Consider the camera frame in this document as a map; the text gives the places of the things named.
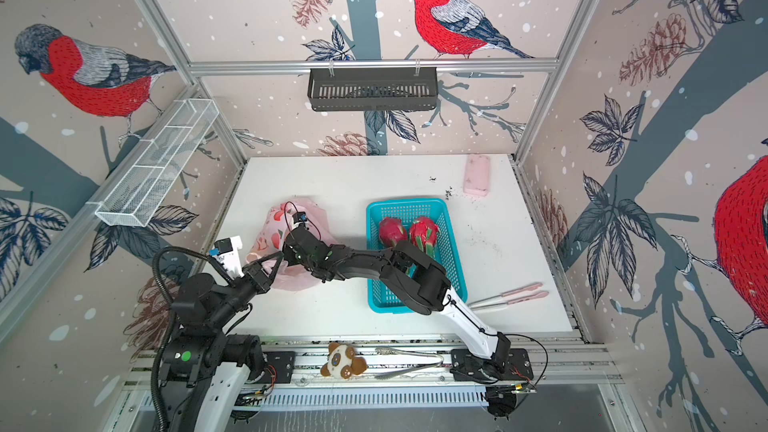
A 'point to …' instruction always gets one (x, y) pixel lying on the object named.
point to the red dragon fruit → (391, 231)
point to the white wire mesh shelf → (146, 184)
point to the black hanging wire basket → (372, 91)
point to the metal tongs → (386, 375)
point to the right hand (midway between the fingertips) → (280, 251)
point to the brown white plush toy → (342, 362)
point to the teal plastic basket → (381, 298)
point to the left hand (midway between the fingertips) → (280, 256)
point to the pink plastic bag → (270, 241)
